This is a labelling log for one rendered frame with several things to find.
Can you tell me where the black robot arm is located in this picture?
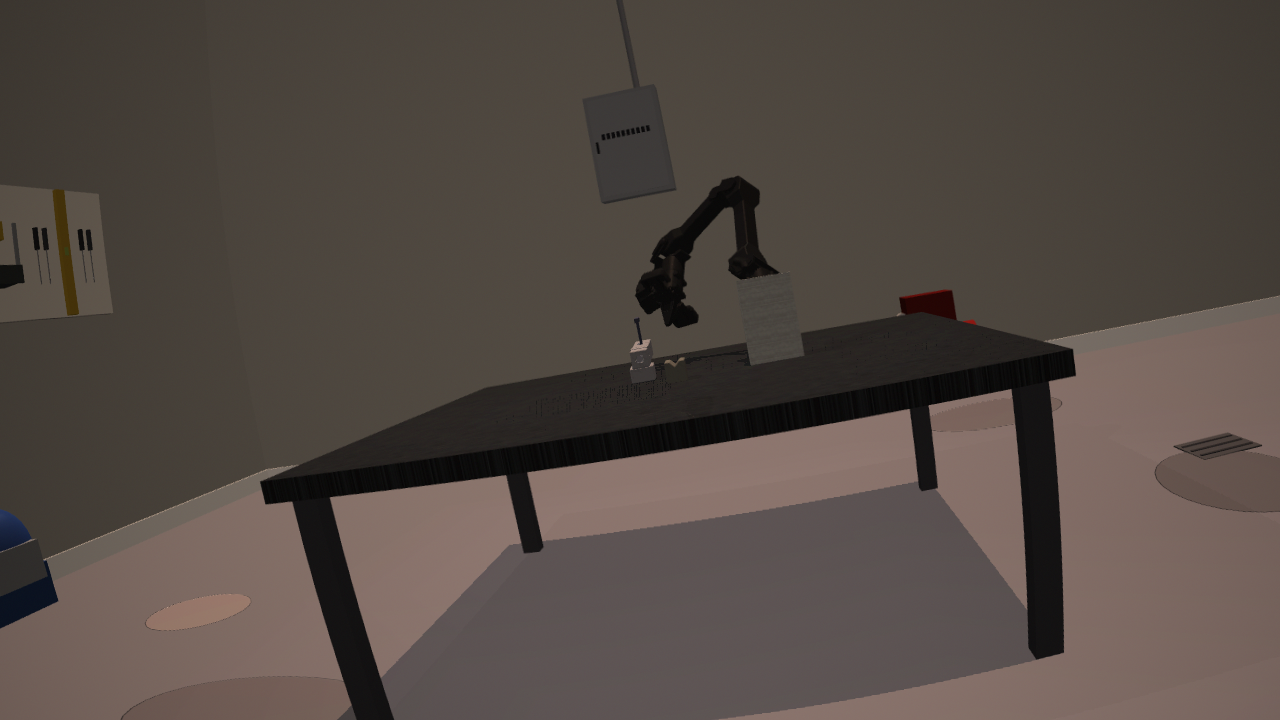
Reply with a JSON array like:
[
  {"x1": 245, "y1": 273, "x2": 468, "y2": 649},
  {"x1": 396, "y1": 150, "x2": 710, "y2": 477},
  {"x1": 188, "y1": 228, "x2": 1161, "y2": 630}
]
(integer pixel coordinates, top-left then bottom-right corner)
[{"x1": 635, "y1": 176, "x2": 780, "y2": 314}]

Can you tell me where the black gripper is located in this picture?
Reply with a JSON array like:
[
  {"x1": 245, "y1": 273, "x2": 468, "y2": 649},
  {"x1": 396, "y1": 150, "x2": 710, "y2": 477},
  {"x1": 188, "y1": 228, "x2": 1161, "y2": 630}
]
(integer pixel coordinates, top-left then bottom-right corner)
[{"x1": 641, "y1": 269, "x2": 699, "y2": 328}]

